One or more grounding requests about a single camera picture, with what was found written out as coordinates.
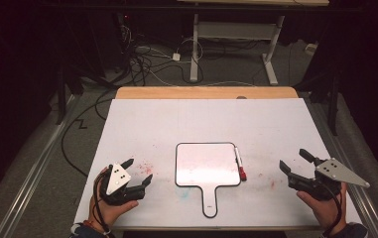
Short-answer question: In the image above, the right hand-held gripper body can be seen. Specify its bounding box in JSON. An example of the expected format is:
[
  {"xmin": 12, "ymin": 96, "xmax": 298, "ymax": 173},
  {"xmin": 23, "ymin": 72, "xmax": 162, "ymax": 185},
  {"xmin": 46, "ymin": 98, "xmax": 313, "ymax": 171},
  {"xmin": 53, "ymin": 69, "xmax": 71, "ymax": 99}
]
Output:
[{"xmin": 287, "ymin": 158, "xmax": 371, "ymax": 201}]

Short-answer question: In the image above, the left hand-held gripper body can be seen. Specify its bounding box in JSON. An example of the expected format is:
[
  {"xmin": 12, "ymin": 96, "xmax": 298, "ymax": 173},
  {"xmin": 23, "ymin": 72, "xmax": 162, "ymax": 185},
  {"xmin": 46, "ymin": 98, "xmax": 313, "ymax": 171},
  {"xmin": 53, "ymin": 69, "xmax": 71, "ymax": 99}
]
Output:
[{"xmin": 99, "ymin": 163, "xmax": 146, "ymax": 206}]

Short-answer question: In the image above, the white marker with red cap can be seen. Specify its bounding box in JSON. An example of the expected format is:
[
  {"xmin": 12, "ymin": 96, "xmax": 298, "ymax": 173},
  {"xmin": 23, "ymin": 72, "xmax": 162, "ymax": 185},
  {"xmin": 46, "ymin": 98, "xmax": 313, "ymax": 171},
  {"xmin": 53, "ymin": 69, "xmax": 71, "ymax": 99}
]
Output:
[{"xmin": 233, "ymin": 146, "xmax": 248, "ymax": 182}]

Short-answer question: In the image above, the person's left hand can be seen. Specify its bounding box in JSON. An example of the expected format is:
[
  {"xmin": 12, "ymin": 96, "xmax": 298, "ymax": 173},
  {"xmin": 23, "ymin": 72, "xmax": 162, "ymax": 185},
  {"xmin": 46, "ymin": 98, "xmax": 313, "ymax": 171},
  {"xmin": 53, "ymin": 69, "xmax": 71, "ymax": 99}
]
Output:
[{"xmin": 88, "ymin": 167, "xmax": 140, "ymax": 232}]

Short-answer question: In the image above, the person's right hand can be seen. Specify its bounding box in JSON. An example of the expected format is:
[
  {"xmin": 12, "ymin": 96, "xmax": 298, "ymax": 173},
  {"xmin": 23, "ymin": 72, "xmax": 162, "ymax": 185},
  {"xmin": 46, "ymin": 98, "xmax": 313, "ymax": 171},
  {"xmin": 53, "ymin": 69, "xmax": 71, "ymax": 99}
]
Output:
[{"xmin": 296, "ymin": 182, "xmax": 348, "ymax": 231}]

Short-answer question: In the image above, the black metal stand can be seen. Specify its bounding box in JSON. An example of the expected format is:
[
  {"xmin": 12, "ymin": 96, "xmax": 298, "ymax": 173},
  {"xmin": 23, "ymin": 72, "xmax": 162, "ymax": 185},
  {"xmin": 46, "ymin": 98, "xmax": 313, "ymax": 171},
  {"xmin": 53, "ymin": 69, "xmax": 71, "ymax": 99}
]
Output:
[
  {"xmin": 55, "ymin": 63, "xmax": 120, "ymax": 126},
  {"xmin": 304, "ymin": 65, "xmax": 342, "ymax": 137}
]

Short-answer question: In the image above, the large white table sheet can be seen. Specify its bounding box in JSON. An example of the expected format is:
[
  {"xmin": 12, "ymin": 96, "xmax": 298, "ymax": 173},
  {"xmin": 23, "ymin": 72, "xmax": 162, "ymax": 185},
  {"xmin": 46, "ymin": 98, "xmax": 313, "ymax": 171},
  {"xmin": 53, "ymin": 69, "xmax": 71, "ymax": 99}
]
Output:
[{"xmin": 72, "ymin": 97, "xmax": 364, "ymax": 230}]

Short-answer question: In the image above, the wooden table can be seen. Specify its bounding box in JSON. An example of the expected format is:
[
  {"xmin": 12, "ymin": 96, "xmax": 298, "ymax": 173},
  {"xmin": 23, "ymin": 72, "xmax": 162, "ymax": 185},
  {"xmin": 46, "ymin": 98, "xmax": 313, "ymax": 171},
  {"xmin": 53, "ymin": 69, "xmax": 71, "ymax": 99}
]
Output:
[{"xmin": 111, "ymin": 85, "xmax": 323, "ymax": 232}]

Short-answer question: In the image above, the aluminium floor rail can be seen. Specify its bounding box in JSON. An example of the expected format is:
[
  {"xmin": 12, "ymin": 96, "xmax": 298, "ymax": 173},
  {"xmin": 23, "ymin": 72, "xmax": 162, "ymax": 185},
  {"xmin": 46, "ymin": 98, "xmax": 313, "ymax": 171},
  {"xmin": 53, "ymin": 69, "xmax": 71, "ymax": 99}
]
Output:
[
  {"xmin": 309, "ymin": 98, "xmax": 378, "ymax": 238},
  {"xmin": 0, "ymin": 94, "xmax": 80, "ymax": 238}
]

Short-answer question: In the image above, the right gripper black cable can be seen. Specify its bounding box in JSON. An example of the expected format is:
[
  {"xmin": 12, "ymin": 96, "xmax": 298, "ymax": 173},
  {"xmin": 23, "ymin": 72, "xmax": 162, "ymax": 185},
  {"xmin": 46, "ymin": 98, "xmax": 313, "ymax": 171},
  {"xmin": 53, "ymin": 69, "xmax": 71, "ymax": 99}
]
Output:
[{"xmin": 319, "ymin": 182, "xmax": 344, "ymax": 236}]

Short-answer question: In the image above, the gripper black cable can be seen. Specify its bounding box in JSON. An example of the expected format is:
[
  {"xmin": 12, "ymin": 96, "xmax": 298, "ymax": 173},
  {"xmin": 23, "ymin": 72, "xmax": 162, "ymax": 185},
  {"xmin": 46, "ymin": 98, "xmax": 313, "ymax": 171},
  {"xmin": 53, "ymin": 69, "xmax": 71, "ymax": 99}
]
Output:
[
  {"xmin": 92, "ymin": 172, "xmax": 112, "ymax": 236},
  {"xmin": 319, "ymin": 182, "xmax": 344, "ymax": 236}
]

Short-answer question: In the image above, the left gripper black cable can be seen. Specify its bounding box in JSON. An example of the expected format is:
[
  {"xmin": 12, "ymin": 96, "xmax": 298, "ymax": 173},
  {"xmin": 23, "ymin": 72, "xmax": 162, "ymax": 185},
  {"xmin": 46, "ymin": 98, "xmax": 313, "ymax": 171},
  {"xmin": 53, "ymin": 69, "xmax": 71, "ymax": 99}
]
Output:
[{"xmin": 92, "ymin": 172, "xmax": 112, "ymax": 236}]

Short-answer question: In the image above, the small whiteboard with handle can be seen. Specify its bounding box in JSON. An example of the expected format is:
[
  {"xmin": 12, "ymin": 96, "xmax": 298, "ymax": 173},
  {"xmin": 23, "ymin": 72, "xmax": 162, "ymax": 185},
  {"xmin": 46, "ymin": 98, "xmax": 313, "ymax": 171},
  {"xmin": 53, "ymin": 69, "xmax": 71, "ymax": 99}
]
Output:
[{"xmin": 175, "ymin": 142, "xmax": 243, "ymax": 219}]

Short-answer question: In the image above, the long black floor cable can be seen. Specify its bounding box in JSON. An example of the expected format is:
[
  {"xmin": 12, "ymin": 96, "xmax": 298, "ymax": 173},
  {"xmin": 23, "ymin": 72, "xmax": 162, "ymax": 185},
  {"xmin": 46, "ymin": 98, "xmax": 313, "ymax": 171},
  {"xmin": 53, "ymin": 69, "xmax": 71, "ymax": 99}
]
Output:
[{"xmin": 61, "ymin": 88, "xmax": 118, "ymax": 179}]

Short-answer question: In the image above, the white floor cable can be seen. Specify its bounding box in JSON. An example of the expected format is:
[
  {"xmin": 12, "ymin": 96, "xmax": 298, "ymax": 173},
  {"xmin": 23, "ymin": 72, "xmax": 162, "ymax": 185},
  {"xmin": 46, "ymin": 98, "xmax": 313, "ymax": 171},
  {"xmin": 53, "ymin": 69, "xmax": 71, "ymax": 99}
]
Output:
[{"xmin": 136, "ymin": 46, "xmax": 257, "ymax": 88}]

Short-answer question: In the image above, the tangle of black cables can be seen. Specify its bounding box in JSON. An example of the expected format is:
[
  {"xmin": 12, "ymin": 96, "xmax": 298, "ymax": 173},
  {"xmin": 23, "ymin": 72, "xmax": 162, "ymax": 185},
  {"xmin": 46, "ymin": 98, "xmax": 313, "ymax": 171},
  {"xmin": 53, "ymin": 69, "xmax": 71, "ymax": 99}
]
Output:
[{"xmin": 120, "ymin": 24, "xmax": 205, "ymax": 87}]

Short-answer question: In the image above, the white metal desk frame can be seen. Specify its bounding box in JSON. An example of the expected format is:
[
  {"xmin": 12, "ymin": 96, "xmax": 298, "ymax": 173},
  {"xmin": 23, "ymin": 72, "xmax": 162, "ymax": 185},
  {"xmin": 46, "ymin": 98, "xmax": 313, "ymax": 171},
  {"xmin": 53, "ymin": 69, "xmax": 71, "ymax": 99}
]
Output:
[{"xmin": 189, "ymin": 13, "xmax": 286, "ymax": 86}]

